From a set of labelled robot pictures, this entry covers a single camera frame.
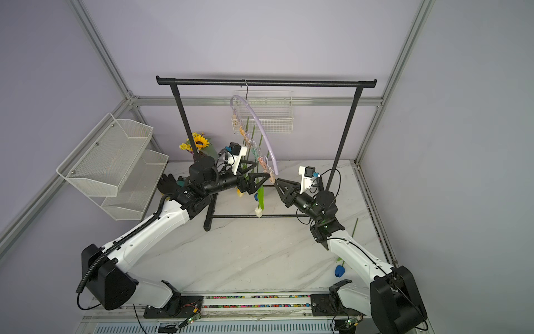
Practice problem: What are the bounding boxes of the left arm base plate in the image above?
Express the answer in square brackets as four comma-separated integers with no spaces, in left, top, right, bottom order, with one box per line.
[143,280,204,319]

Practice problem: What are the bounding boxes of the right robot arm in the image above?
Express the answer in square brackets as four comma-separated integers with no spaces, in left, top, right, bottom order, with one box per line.
[275,179,428,333]

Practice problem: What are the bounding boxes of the aluminium front rail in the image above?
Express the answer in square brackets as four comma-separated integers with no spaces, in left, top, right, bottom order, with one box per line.
[74,289,435,334]

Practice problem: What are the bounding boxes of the blue tulip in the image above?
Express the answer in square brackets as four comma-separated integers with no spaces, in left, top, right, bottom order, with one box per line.
[335,219,359,278]

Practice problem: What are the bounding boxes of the white tulip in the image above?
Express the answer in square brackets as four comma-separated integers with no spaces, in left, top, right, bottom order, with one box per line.
[255,136,264,218]

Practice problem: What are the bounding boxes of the sunflower bouquet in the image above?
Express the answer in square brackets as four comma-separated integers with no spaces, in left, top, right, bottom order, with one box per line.
[179,132,218,159]

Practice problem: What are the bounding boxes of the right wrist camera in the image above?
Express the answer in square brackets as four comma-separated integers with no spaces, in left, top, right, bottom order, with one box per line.
[298,166,321,193]

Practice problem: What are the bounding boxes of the white mesh two-tier shelf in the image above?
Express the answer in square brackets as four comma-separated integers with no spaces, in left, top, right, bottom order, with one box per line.
[56,114,168,221]

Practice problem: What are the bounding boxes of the black clothes rack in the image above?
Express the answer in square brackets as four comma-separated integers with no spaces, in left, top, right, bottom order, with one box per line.
[155,75,378,232]

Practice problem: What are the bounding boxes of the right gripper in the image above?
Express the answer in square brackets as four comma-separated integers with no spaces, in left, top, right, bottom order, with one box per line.
[275,179,323,224]

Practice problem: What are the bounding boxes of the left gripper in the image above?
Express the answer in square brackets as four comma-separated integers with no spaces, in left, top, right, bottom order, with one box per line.
[204,161,269,197]

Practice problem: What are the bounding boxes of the purple clip hanger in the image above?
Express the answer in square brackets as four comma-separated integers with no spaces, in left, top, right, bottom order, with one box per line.
[229,79,278,185]

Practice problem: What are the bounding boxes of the white wire wall basket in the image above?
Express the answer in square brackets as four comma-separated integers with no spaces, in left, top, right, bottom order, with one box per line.
[232,90,294,134]

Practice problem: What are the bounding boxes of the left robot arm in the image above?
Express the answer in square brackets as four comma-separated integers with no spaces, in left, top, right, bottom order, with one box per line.
[76,156,278,317]

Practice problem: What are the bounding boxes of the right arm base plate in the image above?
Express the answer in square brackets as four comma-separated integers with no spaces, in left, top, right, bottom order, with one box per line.
[310,279,364,317]

